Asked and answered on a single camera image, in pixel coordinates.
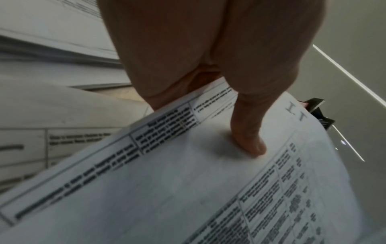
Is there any stack of printed paper sheets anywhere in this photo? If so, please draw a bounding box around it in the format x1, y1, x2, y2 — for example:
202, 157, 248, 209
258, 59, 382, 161
0, 0, 133, 90

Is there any printed paper sheet with table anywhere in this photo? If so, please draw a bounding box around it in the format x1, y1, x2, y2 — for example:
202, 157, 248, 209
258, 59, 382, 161
0, 76, 154, 195

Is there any black binder clip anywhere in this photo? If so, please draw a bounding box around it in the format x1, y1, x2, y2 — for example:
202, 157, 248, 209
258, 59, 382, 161
303, 98, 336, 130

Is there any person's left hand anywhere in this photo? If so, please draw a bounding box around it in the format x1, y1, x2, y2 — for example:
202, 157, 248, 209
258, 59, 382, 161
97, 0, 328, 157

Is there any printed white paper sheet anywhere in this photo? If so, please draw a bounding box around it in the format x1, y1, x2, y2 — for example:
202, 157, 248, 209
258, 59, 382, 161
0, 77, 372, 244

